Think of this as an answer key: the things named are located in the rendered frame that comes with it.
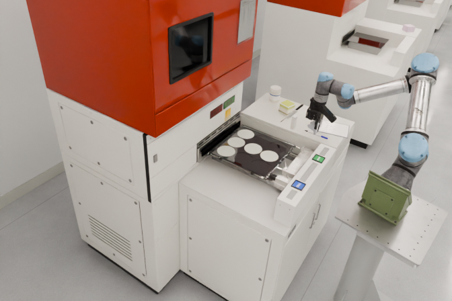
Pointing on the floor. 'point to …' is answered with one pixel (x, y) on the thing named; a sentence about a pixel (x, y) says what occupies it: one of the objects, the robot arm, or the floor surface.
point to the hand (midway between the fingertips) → (316, 132)
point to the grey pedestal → (360, 274)
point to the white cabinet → (247, 244)
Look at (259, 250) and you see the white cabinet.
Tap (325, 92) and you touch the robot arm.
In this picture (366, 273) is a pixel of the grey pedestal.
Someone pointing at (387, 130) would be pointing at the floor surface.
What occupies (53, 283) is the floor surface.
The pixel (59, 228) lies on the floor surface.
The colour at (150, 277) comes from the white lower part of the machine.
